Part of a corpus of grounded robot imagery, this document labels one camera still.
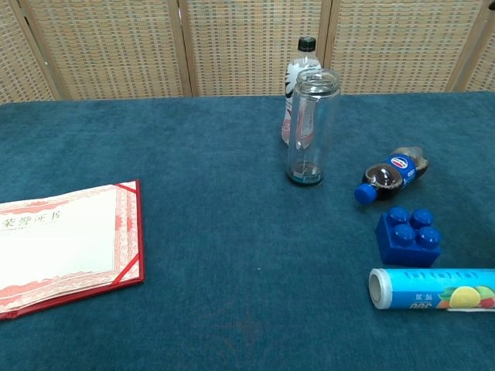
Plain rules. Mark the clear glass jar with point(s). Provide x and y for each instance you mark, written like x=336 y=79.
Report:
x=313 y=127

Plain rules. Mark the red certificate folder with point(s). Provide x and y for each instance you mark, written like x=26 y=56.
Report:
x=141 y=247

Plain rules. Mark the clear water bottle black cap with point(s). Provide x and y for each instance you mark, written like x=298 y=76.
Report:
x=307 y=62

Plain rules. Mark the small cola bottle blue cap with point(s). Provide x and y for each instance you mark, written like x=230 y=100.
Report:
x=400 y=164

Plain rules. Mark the blue toy building block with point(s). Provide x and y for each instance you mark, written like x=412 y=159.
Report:
x=402 y=251

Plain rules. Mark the wooden rattan folding screen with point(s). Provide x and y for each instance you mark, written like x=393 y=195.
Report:
x=116 y=46

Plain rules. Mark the white certificate paper red border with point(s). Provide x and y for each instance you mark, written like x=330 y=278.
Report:
x=58 y=247

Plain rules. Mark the blue tablet tube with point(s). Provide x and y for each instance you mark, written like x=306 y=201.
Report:
x=421 y=293

